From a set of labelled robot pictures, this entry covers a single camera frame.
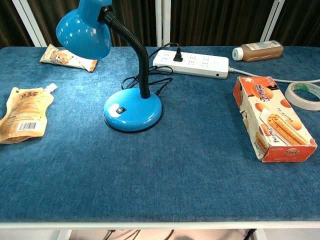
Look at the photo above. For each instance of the blue gooseneck desk lamp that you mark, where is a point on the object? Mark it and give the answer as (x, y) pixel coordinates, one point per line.
(132, 110)

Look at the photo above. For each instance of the blue fabric table cloth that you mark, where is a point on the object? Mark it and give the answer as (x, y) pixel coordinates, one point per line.
(160, 162)

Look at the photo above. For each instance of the white power strip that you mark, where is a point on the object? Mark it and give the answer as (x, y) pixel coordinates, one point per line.
(197, 63)

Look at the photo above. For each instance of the dark brown curtain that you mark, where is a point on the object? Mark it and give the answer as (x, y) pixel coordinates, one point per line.
(212, 22)

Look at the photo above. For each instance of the orange egg roll snack box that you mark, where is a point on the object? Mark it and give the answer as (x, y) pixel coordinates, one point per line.
(272, 117)

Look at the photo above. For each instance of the cream orange snack wrapper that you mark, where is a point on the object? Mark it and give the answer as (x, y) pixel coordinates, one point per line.
(63, 58)

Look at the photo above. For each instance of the brown drink bottle white cap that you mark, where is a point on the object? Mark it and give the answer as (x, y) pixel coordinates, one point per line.
(262, 51)

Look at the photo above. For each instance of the white tape roll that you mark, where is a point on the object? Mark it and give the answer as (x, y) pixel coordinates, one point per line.
(293, 96)

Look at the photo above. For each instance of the beige spouted drink pouch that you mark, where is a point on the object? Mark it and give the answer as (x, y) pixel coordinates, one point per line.
(23, 115)

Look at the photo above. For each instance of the white metal frame post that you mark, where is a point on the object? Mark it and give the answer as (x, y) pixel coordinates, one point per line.
(30, 21)
(271, 20)
(162, 22)

